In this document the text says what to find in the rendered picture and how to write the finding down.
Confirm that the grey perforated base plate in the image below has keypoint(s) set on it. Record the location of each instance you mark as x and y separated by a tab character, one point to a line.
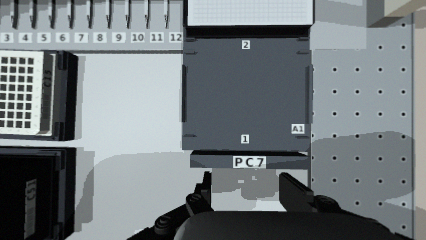
363	131

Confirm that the light grey multi-well plate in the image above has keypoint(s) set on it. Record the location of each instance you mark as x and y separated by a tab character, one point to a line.
249	18

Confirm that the black deep-well block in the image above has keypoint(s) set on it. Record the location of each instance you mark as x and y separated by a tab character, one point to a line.
29	195

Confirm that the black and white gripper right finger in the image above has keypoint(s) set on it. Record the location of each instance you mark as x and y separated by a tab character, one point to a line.
295	196

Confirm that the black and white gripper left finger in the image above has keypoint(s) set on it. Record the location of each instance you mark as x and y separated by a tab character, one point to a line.
167	225

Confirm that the dark grey plate carrier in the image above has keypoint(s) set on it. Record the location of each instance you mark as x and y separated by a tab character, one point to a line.
247	103

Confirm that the white well plate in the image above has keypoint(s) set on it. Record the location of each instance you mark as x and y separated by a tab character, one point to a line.
30	84

